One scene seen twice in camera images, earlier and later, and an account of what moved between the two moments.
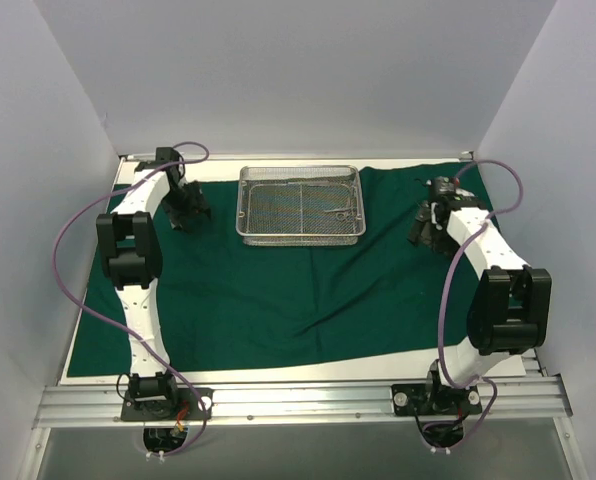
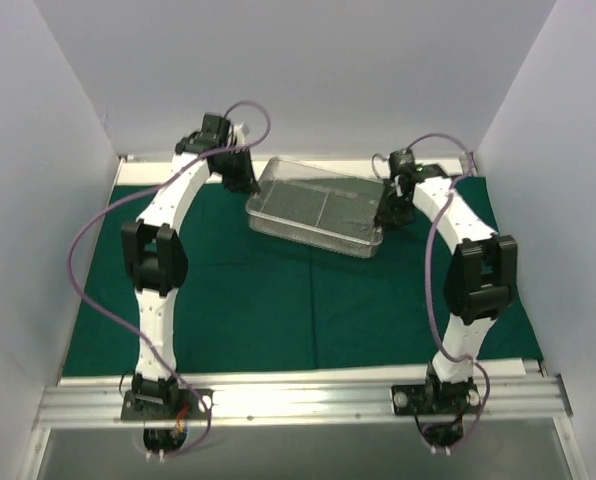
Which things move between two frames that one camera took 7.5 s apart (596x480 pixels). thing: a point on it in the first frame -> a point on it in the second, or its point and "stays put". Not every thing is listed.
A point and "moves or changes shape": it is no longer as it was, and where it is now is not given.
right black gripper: x=424 y=223 -> x=394 y=211
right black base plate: x=416 y=399 stays put
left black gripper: x=188 y=205 -> x=239 y=173
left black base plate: x=189 y=407 stays put
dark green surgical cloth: x=224 y=306 moves or changes shape
